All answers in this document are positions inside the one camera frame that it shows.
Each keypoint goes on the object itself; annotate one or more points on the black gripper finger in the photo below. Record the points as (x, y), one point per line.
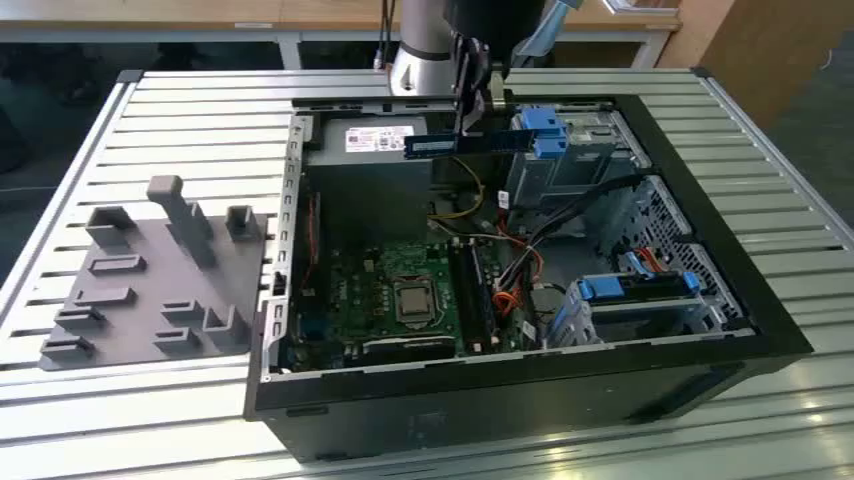
(468, 90)
(500, 92)

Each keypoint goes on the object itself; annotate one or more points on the blue RAM stick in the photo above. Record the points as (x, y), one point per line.
(430, 146)

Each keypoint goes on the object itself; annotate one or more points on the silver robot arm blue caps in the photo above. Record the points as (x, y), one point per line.
(422, 60)

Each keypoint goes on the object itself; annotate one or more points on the black RAM stick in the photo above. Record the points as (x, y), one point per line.
(482, 295)

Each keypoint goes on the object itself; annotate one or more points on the blue drive carrier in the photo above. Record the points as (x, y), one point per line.
(544, 131)

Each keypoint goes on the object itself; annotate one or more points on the silver drive cage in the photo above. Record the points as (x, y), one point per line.
(581, 160)

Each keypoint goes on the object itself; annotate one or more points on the grey power supply unit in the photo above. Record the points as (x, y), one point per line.
(374, 165)

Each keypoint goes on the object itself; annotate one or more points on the green motherboard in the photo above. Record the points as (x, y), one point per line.
(381, 280)

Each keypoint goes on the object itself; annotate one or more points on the brown wooden cabinet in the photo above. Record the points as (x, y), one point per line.
(761, 45)

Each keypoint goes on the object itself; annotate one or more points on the round black speaker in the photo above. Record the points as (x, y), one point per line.
(550, 299)

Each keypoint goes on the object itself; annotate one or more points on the blue disk carrier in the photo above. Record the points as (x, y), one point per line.
(604, 289)

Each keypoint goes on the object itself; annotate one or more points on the silver CPU in socket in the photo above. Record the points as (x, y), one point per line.
(414, 301)

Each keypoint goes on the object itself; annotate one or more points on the silver disk bay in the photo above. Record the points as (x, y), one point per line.
(654, 315)

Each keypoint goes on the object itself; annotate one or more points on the black graphics card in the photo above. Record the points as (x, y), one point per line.
(408, 347)

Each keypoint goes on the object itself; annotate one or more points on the black PC case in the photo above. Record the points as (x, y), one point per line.
(508, 400)

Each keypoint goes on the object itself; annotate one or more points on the grey parts rack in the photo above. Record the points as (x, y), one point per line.
(154, 300)

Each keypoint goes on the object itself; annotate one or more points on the wooden desk white frame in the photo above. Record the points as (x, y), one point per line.
(201, 20)

